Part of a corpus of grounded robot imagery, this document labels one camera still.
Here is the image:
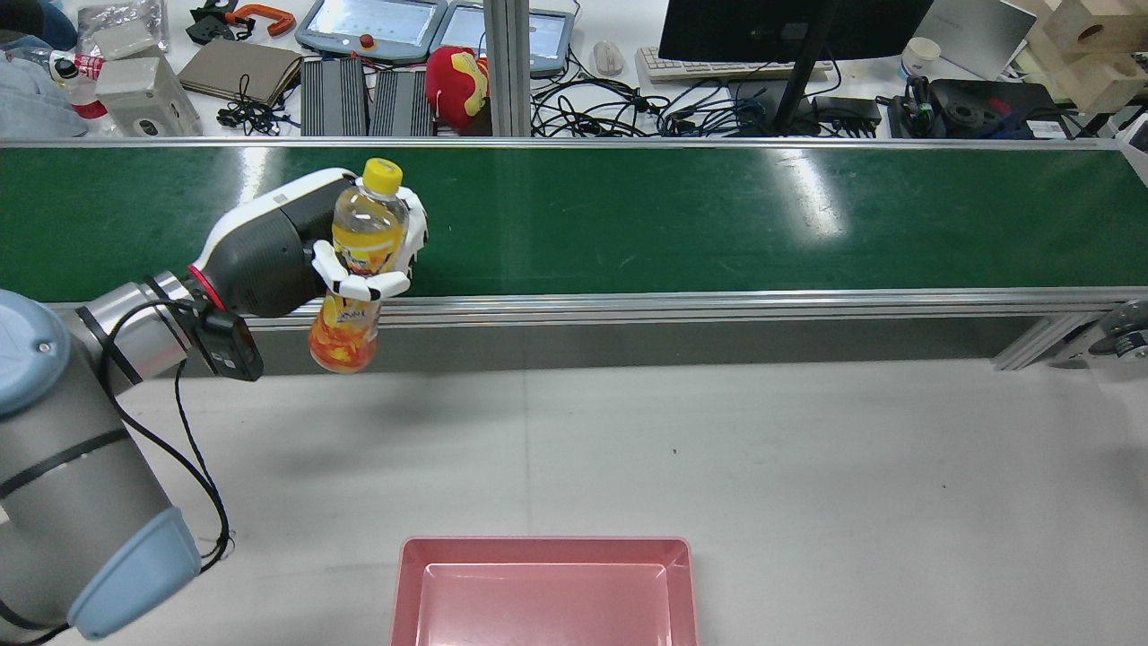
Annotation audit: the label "green conveyor belt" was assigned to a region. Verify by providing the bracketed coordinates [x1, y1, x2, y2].
[0, 145, 1148, 302]

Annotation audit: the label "tangled black desk cables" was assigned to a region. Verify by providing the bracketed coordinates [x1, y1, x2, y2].
[531, 70, 783, 138]

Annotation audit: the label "clear bottle red label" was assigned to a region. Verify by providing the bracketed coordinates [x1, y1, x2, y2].
[48, 49, 109, 123]

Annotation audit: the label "wooden block with hole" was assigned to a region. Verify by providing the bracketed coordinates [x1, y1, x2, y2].
[1043, 0, 1142, 57]
[1030, 49, 1148, 115]

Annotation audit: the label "clear plastic bag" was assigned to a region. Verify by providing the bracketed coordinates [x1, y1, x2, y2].
[75, 0, 170, 60]

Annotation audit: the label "black small tool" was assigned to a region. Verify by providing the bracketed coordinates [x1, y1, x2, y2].
[186, 0, 239, 45]

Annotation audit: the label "silver laptop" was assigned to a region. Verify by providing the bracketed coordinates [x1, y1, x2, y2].
[913, 0, 1039, 83]

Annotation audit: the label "orange clamp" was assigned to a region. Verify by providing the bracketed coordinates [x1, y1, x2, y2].
[224, 4, 298, 38]

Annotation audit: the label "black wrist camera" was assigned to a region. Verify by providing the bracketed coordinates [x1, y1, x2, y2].
[192, 309, 266, 383]

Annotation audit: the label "aluminium conveyor side rail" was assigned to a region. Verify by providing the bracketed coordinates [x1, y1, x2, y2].
[45, 287, 1148, 329]

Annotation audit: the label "aluminium conveyor support strut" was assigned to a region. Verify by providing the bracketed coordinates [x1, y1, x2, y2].
[990, 314, 1091, 371]

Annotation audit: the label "gray plastic box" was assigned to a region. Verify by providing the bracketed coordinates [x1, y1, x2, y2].
[93, 56, 204, 138]

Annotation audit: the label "aluminium vertical post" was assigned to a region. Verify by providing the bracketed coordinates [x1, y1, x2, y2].
[483, 0, 533, 138]

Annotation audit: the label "white paper cup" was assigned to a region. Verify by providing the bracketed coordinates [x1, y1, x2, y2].
[900, 36, 944, 81]

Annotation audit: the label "red yellow plush toy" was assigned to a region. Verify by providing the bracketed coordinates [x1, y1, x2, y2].
[424, 46, 491, 135]

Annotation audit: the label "gray teach pendant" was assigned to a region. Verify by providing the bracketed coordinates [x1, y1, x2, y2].
[430, 0, 576, 79]
[295, 0, 448, 65]

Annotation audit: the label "blue denim cloth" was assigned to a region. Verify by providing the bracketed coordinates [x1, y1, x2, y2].
[0, 34, 92, 139]

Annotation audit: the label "white keyboard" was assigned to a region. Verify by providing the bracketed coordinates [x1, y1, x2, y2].
[634, 46, 835, 84]

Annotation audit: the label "black machine part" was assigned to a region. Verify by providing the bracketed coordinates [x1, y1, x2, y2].
[886, 75, 1070, 141]

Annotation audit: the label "black power strip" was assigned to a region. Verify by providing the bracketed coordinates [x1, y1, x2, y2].
[811, 94, 885, 137]

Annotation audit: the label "black coiled cable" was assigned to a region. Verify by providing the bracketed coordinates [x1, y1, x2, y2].
[216, 74, 281, 136]

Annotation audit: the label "black computer monitor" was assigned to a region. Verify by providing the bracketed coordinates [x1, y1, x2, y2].
[657, 0, 935, 135]

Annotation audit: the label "brown notebook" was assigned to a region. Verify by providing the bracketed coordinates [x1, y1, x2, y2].
[177, 37, 304, 108]

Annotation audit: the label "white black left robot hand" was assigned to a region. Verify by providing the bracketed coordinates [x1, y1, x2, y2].
[188, 167, 430, 320]

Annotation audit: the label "pink plastic basket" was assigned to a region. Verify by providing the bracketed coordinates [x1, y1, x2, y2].
[389, 536, 700, 646]

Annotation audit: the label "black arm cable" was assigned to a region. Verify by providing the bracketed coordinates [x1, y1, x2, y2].
[97, 296, 238, 577]

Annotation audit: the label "orange juice bottle yellow cap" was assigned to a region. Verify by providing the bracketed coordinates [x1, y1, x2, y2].
[308, 158, 412, 375]

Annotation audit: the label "black finned box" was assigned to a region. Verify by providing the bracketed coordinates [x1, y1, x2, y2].
[300, 58, 370, 138]
[370, 70, 437, 138]

